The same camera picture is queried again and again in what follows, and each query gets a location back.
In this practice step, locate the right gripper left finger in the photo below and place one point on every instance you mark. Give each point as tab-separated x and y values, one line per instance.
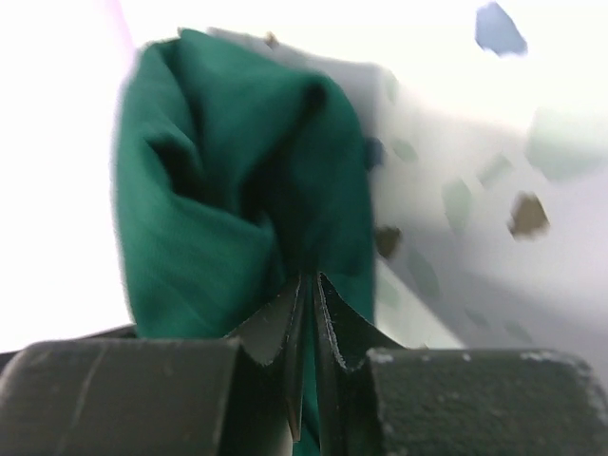
274	338

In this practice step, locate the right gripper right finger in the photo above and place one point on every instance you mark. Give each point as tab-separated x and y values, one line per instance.
346	395

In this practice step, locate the green surgical cloth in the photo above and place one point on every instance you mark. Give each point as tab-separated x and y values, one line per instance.
233	174

